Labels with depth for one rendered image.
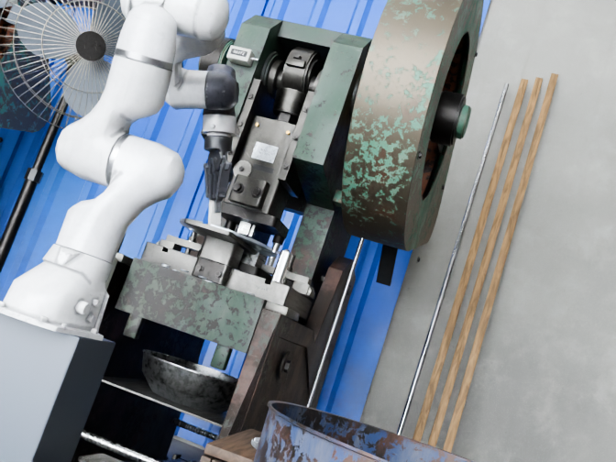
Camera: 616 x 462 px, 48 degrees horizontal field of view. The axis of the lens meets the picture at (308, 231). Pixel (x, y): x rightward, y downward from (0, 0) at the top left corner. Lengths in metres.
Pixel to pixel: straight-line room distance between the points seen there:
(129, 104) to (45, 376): 0.50
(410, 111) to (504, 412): 1.71
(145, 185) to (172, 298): 0.61
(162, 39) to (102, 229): 0.37
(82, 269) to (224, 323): 0.60
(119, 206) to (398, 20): 0.86
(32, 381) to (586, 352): 2.38
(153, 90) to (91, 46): 1.22
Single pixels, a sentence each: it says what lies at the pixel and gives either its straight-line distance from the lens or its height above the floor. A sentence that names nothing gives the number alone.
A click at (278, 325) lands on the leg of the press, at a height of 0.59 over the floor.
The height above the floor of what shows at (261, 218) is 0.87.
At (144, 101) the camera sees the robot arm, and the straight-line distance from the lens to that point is 1.35.
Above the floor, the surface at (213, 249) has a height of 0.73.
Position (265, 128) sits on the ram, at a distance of 2.11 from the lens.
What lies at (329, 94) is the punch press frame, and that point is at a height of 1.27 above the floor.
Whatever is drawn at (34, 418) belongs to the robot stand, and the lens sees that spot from 1.31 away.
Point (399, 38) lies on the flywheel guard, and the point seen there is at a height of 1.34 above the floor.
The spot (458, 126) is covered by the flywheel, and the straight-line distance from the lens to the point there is 2.08.
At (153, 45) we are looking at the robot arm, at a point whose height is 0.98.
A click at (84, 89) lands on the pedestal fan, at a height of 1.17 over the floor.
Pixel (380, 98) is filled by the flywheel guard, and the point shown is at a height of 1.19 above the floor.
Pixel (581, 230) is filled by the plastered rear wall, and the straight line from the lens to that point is 3.26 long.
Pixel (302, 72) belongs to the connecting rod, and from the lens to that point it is 2.16.
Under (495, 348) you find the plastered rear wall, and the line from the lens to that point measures 3.13.
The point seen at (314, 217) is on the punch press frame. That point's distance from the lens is 2.26.
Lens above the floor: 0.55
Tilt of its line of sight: 10 degrees up
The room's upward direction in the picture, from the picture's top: 19 degrees clockwise
